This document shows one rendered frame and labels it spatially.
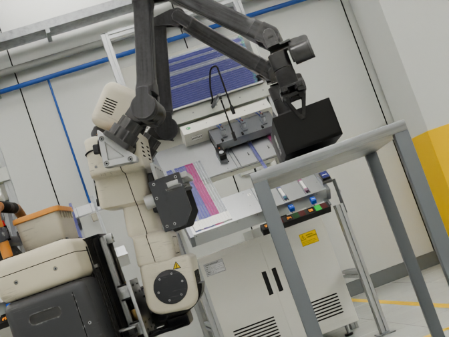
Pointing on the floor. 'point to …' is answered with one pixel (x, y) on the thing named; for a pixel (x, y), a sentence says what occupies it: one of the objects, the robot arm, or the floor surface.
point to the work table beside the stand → (441, 242)
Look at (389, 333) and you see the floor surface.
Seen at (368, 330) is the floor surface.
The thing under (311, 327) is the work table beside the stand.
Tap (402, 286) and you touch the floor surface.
